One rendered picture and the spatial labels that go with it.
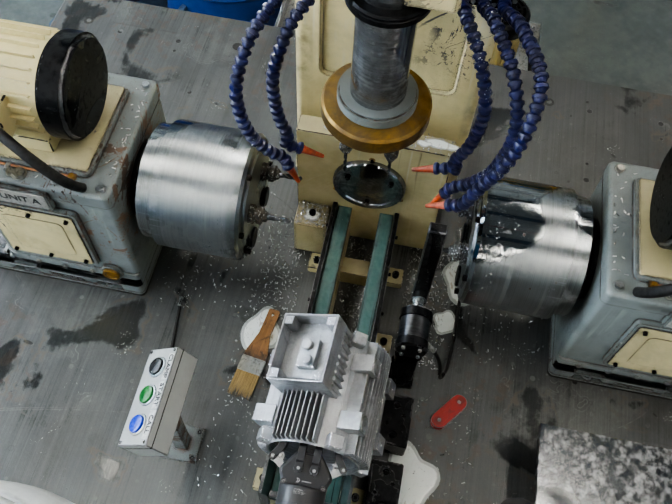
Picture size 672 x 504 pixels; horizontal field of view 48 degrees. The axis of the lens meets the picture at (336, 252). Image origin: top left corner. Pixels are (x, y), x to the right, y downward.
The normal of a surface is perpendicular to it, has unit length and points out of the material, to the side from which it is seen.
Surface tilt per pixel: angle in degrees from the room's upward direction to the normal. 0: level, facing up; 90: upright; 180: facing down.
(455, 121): 90
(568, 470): 0
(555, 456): 0
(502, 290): 73
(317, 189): 90
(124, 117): 0
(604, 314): 89
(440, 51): 90
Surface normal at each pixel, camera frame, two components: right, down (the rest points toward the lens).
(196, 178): -0.05, -0.11
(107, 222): -0.19, 0.84
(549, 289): -0.16, 0.51
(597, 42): 0.04, -0.50
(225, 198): -0.10, 0.15
